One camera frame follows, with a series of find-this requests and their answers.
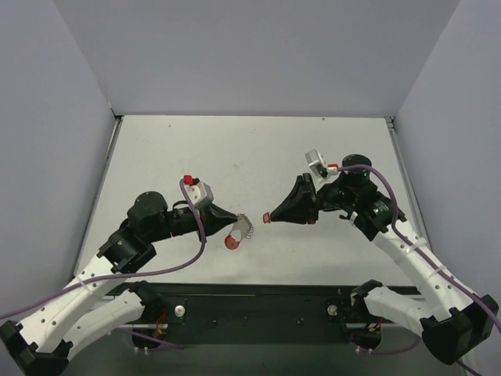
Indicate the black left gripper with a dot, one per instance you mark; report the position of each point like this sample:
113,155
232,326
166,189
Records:
206,224

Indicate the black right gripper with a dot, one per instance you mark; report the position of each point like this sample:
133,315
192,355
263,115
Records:
310,200

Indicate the red plastic key tag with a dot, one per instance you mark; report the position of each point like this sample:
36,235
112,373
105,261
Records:
266,218

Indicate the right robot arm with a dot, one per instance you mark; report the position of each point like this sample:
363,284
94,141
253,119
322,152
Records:
451,319

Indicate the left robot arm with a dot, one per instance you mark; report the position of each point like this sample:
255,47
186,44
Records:
100,298

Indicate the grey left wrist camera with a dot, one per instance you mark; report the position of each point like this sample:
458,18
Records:
200,195

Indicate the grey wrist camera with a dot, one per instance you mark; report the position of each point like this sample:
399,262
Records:
200,195
321,171

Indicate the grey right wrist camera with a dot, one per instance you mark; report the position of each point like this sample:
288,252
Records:
321,171

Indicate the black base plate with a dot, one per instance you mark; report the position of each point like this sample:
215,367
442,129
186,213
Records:
252,314

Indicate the aluminium frame rail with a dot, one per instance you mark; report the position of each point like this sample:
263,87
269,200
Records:
410,193

